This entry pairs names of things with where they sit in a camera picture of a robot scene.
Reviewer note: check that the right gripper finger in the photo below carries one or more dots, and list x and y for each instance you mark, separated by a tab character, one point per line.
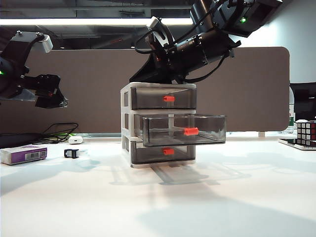
150	74

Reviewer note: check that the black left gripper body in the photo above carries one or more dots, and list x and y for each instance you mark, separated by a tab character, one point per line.
42	84

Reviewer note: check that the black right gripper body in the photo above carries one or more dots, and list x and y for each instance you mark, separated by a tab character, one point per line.
170	66

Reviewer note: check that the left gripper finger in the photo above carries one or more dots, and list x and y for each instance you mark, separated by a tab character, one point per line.
51	100

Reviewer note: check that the white plastic drawer cabinet frame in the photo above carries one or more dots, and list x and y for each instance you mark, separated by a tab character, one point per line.
187	85

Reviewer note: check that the white earphone charging case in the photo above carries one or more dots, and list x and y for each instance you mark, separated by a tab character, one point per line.
75	140

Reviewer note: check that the clear plastic container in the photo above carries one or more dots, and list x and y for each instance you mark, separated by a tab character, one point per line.
209	128

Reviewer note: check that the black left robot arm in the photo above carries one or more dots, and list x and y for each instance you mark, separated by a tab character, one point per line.
10	79

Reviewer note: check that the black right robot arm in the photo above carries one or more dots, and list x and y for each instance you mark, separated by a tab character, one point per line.
217	44

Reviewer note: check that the black smartphone white case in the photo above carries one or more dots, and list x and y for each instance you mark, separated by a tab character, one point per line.
287	142

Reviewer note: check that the black laptop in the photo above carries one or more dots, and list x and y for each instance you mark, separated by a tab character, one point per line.
14	140

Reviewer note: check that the small black plastic clip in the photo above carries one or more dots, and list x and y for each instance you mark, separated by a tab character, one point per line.
71	153

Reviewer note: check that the purple and white box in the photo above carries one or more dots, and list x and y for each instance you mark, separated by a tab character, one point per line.
17	155

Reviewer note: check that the long ceiling light strip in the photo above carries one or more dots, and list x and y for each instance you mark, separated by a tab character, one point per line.
86	21

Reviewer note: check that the brown fabric desk partition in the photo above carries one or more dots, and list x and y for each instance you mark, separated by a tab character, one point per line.
247	98

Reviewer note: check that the white partition foot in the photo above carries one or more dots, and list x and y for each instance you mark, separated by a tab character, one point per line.
261	134

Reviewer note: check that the Rubik's cube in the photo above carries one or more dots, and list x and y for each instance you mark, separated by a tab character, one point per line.
307	133

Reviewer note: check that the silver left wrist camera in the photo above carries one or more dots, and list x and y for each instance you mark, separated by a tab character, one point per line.
42	42

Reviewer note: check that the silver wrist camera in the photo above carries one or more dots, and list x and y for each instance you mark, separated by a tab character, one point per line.
154	23
42	42

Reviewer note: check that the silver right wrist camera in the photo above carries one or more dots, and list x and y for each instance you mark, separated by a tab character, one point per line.
154	23

